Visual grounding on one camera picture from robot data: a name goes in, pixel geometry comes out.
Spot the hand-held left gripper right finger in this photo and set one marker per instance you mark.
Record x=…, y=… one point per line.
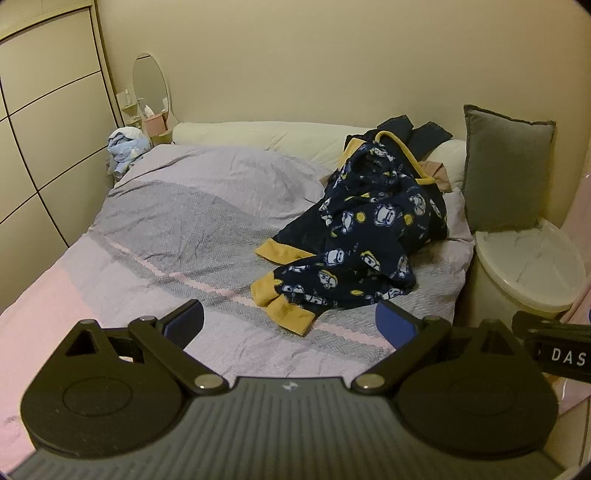
x=395, y=323

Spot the pinkish brown cloth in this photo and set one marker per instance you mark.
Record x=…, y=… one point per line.
x=436, y=177

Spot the navy printed pajama top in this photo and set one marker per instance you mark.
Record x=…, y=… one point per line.
x=392, y=184

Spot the navy printed pajama pants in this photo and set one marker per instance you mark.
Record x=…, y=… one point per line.
x=341, y=272

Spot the white round bedside table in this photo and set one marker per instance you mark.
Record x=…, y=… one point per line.
x=521, y=277

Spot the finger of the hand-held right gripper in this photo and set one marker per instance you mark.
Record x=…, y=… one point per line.
x=545, y=325

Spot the dark grey garment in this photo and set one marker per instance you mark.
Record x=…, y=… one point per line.
x=425, y=134

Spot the pile of light blue clothes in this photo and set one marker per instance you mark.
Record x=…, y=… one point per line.
x=127, y=145

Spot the grey cushion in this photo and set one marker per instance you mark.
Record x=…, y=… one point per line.
x=505, y=170

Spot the oval mirror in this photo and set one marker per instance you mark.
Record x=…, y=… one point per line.
x=148, y=78

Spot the cream wardrobe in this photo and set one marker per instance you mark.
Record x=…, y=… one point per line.
x=46, y=138

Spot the pink tissue box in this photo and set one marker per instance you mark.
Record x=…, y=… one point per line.
x=154, y=123

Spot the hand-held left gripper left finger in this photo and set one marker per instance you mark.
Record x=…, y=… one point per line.
x=184, y=321

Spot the bed with pink grey duvet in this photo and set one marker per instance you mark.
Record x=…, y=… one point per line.
x=161, y=221

